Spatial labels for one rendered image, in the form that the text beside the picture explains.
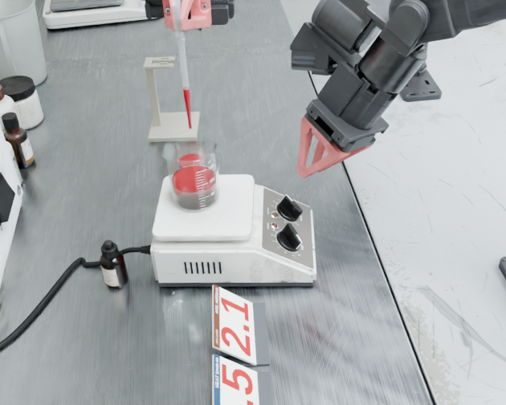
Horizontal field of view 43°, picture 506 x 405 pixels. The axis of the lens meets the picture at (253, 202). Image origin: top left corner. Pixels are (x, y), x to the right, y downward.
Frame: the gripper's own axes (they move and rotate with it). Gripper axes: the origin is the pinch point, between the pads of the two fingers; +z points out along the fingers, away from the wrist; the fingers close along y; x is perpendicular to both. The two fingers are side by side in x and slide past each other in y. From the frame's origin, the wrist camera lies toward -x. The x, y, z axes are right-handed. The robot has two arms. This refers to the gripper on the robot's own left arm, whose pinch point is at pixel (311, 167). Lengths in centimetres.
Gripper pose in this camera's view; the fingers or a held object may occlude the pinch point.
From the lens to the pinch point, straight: 81.5
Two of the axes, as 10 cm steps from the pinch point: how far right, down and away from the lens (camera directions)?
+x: 6.3, 7.1, -2.9
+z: -4.7, 6.6, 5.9
